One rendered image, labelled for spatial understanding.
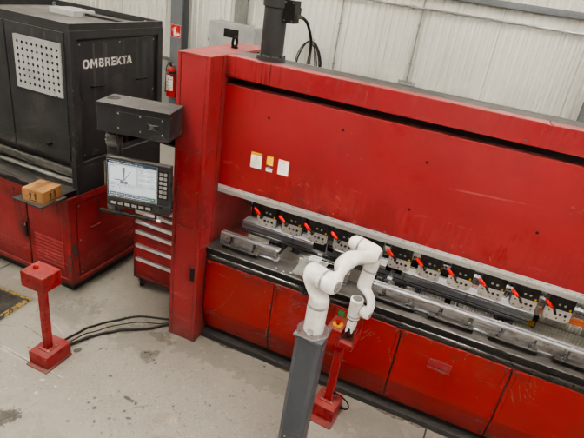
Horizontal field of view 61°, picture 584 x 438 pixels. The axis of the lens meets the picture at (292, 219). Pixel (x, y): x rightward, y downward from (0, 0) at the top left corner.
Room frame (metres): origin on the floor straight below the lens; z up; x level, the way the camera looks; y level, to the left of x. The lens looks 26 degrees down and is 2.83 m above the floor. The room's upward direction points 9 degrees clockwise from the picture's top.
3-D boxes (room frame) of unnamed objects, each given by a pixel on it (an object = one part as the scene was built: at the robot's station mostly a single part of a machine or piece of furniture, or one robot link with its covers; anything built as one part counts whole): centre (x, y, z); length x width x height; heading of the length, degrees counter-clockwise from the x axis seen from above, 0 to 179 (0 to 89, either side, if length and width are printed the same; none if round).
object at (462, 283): (2.85, -1.15, 1.23); 0.15 x 0.09 x 0.17; 71
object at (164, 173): (3.09, 1.05, 1.42); 0.45 x 0.12 x 0.36; 85
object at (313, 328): (2.34, -0.22, 1.09); 0.19 x 0.19 x 0.18
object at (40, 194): (3.49, 2.00, 1.04); 0.30 x 0.26 x 0.12; 70
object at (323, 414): (2.69, -0.45, 0.06); 0.25 x 0.20 x 0.12; 156
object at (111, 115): (3.19, 1.09, 1.53); 0.51 x 0.25 x 0.85; 85
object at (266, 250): (3.36, 0.29, 0.92); 0.50 x 0.06 x 0.10; 71
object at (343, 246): (3.11, -0.39, 1.23); 0.15 x 0.09 x 0.17; 71
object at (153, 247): (4.00, 1.07, 0.50); 0.50 x 0.50 x 1.00; 71
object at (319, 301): (2.36, -0.19, 1.30); 0.19 x 0.12 x 0.24; 50
